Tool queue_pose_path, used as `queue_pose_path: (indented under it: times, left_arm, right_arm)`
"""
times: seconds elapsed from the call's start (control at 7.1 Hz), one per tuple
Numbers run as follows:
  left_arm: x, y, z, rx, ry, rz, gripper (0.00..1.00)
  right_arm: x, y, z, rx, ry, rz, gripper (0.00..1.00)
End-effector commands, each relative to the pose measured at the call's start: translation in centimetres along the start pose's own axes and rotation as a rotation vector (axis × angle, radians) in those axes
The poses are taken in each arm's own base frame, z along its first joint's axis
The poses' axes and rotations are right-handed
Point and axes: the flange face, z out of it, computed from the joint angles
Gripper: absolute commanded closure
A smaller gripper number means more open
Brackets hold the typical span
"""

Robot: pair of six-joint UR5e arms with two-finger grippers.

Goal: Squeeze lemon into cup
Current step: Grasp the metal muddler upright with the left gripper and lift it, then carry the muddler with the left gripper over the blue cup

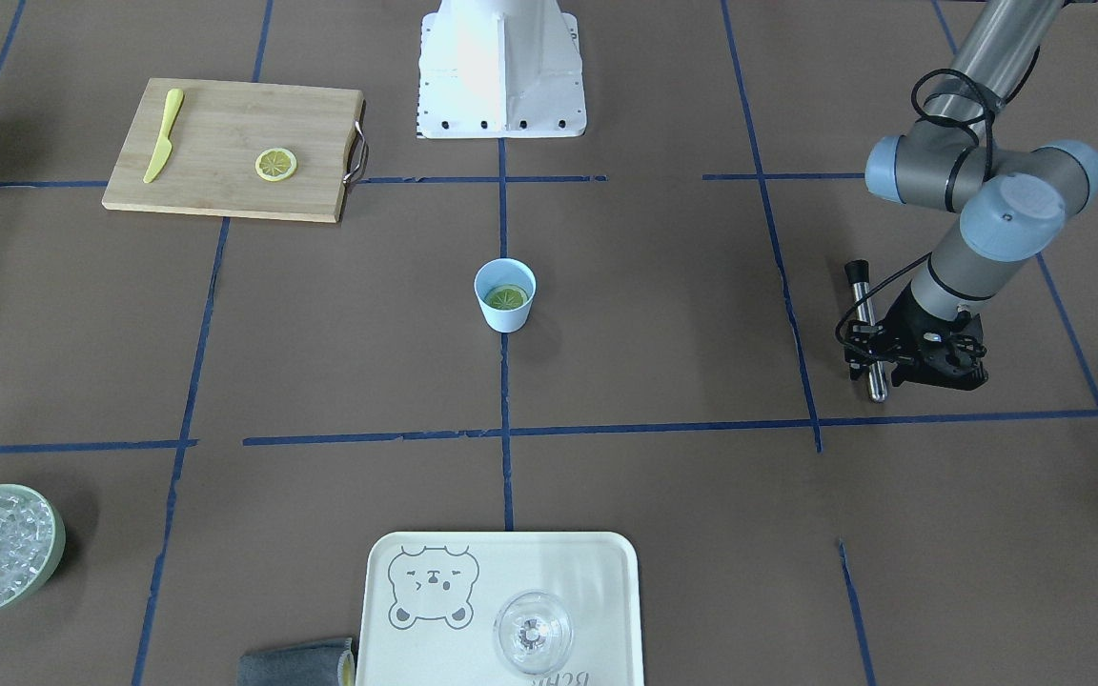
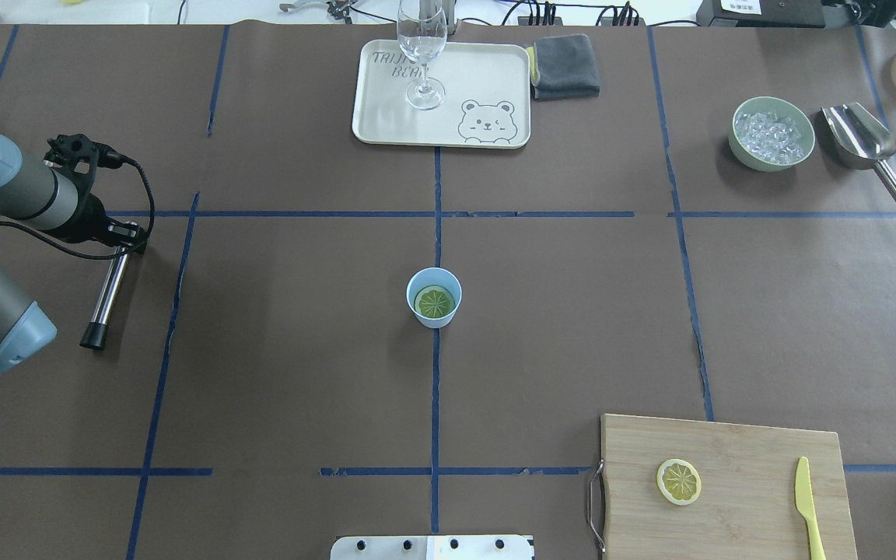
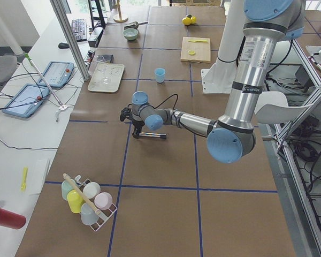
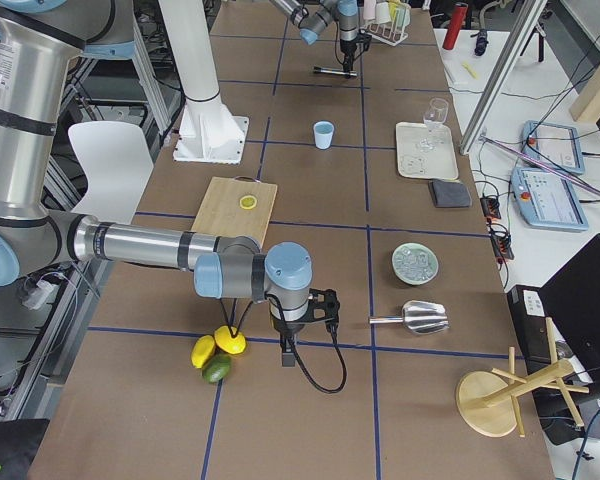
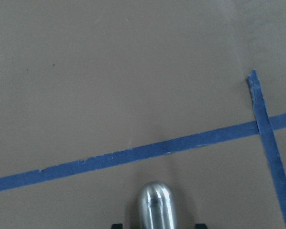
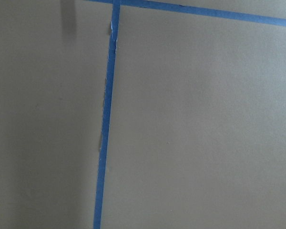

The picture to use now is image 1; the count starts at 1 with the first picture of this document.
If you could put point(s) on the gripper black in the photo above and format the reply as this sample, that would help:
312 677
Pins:
904 317

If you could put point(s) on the steel muddler black tip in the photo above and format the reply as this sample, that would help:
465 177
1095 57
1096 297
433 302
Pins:
858 274

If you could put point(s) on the lemon wedge piece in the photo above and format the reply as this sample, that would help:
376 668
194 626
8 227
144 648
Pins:
506 297

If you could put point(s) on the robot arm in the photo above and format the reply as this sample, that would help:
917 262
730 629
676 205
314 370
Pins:
1008 205

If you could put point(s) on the blue plastic cup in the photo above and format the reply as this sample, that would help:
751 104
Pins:
504 272

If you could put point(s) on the lemon slice round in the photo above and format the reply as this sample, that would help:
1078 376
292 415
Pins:
276 164

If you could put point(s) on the yellow lemon wedge peel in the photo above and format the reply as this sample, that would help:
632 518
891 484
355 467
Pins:
163 146

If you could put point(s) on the clear wine glass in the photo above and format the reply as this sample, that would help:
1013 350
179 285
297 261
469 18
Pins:
534 634

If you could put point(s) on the beige bear tray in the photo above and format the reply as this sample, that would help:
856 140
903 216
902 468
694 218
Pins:
431 600

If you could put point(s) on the grey folded cloth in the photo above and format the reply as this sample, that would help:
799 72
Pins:
327 662

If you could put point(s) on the wooden cutting board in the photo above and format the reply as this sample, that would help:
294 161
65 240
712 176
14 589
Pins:
219 132

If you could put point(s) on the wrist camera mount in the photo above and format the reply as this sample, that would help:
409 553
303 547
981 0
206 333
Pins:
864 345

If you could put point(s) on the white camera pole mount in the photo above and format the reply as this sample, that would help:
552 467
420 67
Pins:
500 70

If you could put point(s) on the cutting board metal handle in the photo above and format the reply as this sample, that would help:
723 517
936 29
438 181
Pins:
357 156

